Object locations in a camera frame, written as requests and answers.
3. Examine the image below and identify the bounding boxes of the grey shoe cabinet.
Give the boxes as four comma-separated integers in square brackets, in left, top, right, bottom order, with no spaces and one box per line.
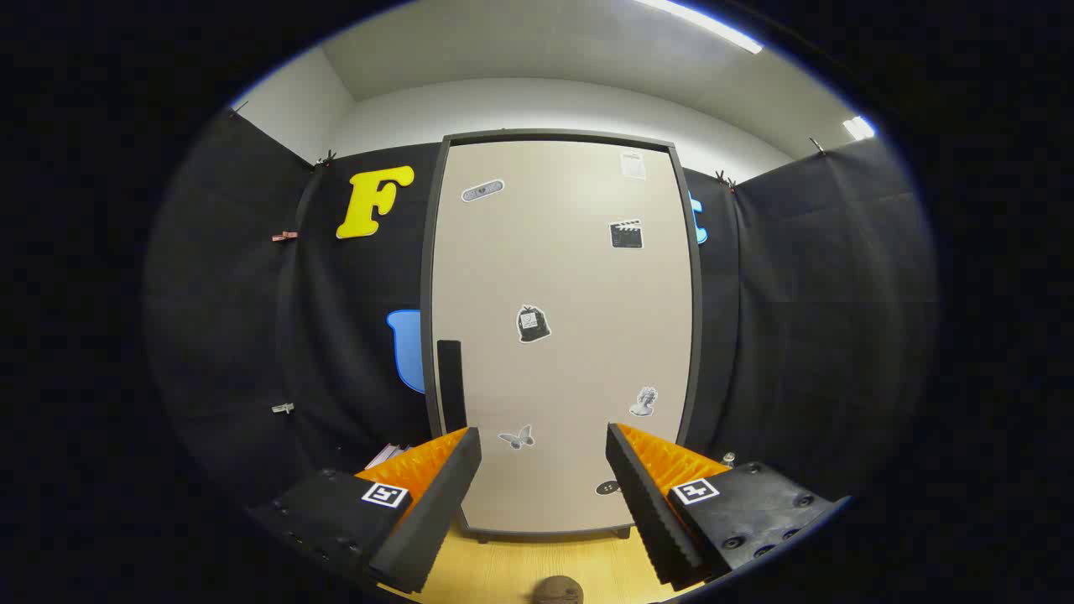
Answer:
[420,128,704,544]

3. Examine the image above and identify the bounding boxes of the brown fuzzy shoe with bow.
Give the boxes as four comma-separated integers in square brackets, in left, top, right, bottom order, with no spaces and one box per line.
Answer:
[534,576,584,604]

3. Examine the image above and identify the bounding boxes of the long ceiling light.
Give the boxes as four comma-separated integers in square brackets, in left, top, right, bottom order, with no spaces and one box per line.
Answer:
[636,0,764,55]

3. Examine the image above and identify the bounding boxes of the black backdrop cloth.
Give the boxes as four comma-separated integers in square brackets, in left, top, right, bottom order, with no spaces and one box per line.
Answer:
[143,109,936,513]

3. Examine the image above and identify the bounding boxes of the beige shoe cabinet door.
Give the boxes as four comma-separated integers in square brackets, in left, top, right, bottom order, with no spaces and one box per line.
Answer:
[430,139,696,534]

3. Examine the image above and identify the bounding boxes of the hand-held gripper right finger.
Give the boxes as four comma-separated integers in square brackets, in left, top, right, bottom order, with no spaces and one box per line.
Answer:
[606,422,850,591]

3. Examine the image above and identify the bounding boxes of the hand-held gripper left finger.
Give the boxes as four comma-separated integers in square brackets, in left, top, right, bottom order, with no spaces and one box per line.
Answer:
[248,426,483,595]

